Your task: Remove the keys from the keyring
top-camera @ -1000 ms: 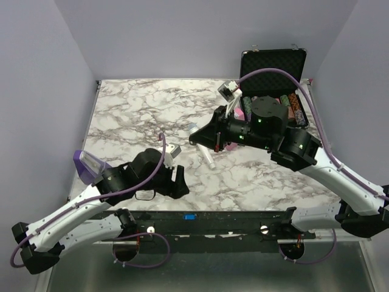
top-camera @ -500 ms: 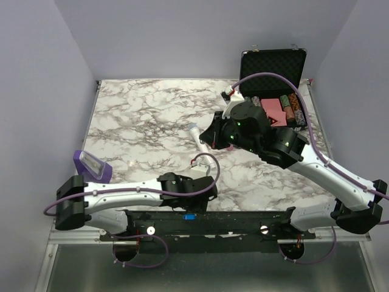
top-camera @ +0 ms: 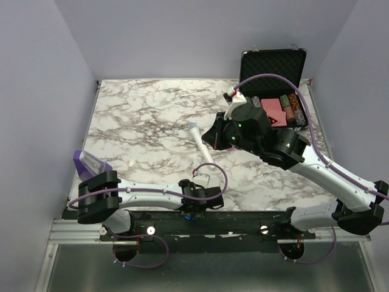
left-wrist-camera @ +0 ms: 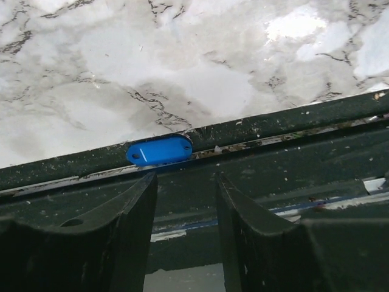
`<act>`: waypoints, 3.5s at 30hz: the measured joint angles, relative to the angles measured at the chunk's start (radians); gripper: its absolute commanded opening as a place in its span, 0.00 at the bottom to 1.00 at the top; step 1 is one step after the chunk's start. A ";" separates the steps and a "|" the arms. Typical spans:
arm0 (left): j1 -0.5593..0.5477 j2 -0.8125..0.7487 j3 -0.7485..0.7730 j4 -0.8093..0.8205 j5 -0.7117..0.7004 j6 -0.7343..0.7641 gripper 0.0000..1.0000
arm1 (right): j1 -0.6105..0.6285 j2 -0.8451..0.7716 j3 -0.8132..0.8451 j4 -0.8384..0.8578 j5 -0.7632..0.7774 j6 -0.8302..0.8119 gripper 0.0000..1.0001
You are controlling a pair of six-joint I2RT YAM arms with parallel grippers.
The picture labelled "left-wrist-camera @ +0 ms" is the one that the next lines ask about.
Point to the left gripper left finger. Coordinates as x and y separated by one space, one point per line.
104 249

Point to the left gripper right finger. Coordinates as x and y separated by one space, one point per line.
264 252

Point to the blue key tag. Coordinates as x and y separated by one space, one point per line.
163 150

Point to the black mounting rail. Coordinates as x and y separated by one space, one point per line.
312 155

